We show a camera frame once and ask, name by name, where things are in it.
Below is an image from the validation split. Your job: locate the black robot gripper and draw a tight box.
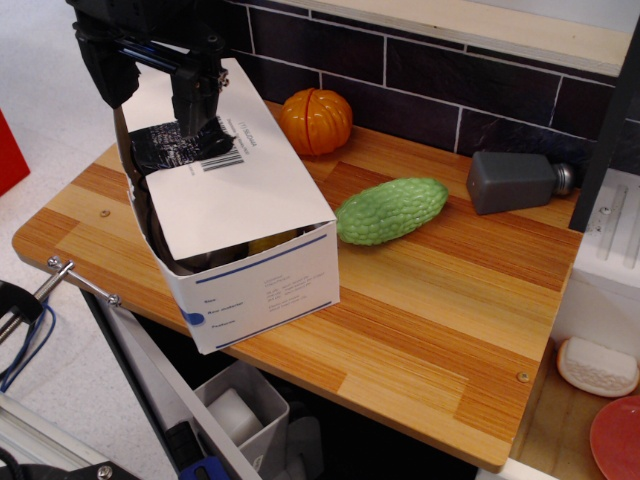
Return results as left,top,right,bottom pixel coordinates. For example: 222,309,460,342
68,1,228,138

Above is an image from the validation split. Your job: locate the white cardboard box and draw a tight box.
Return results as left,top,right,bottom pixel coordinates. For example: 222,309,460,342
129,58,340,354

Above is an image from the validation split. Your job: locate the orange plastic pumpkin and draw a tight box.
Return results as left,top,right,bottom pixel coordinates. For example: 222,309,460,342
278,88,353,156

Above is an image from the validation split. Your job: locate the red box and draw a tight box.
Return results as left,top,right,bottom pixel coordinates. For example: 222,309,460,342
0,114,31,195

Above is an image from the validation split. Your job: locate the yellow item inside box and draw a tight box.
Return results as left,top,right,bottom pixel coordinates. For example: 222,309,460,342
248,229,298,256

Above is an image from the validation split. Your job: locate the green bitter gourd toy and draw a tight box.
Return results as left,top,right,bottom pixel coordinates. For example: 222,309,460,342
335,178,449,246

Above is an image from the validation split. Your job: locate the metal table clamp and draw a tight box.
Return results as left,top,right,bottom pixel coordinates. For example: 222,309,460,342
1,256,121,343

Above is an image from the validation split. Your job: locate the white drawer front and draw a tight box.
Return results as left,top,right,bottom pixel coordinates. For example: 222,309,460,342
88,297,259,479

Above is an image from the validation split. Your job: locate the grey plastic bin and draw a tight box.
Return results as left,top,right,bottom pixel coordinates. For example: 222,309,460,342
195,361,290,479

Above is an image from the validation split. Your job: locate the grey shaker bottle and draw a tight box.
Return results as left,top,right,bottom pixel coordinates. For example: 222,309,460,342
466,152,576,215

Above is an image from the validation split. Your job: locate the white sponge toy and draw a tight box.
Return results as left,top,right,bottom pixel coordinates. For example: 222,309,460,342
556,337,639,398

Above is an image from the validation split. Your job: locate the red plate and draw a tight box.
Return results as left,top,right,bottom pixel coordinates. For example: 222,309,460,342
590,395,639,480

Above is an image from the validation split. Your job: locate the blue cable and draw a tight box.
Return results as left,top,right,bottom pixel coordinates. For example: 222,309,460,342
0,299,57,394

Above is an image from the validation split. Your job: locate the blue black tool handle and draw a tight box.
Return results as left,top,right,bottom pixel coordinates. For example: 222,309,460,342
164,421,230,480

